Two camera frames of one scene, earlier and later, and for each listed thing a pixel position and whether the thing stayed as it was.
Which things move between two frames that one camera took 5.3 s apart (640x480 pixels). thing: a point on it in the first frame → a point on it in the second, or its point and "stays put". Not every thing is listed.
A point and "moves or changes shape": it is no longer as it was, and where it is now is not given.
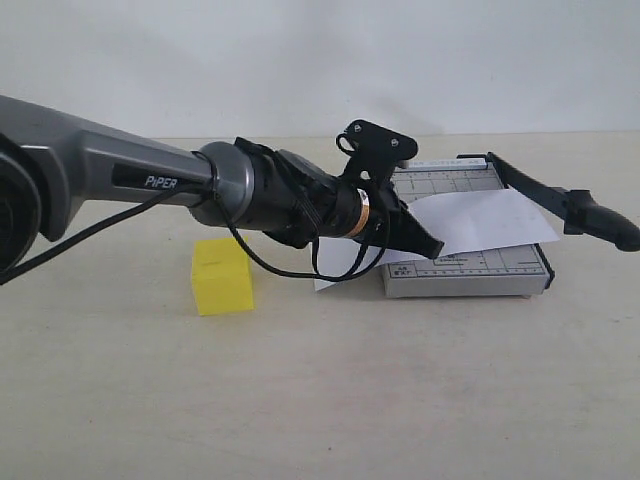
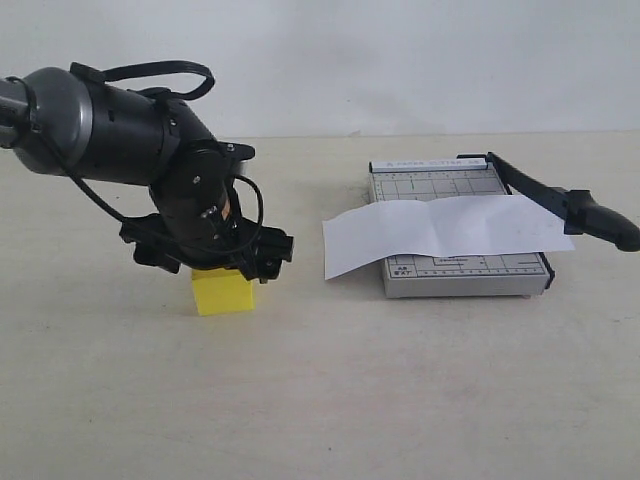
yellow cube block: [222, 276] stays put
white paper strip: [432, 227] moves or changes shape
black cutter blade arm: [579, 211] stays put
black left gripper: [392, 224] → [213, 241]
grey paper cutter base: [504, 271] stays put
